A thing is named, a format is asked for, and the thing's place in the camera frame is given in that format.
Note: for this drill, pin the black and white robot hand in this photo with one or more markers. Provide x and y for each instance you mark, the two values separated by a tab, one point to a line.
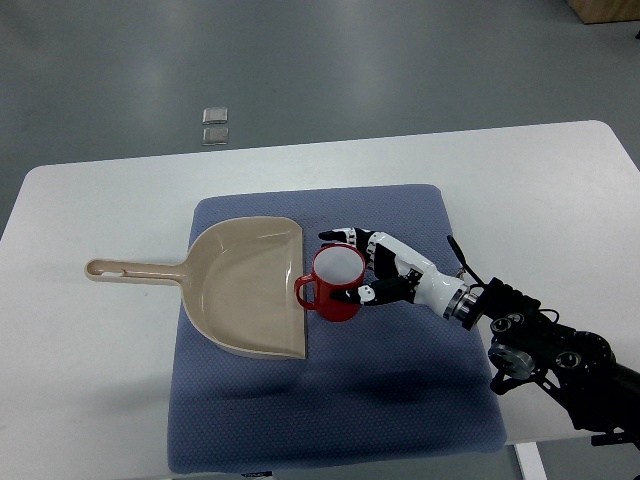
401	274

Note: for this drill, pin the red cup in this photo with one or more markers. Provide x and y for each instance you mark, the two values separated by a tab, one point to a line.
333	268

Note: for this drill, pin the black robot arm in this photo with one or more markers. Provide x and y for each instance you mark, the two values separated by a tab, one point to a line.
578	369

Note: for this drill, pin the beige plastic dustpan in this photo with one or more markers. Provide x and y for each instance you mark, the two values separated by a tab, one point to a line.
237	285

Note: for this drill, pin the blue fabric cushion mat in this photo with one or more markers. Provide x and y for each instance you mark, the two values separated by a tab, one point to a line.
396	381

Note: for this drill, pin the white table leg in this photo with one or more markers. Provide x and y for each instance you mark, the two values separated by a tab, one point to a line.
529	461

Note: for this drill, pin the upper metal floor plate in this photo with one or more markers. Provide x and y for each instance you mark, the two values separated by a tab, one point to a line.
214	115

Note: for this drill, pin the black table control panel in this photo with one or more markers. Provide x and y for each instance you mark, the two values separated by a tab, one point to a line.
611	439

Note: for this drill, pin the wooden box corner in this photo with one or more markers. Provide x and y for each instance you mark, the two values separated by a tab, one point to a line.
605	11

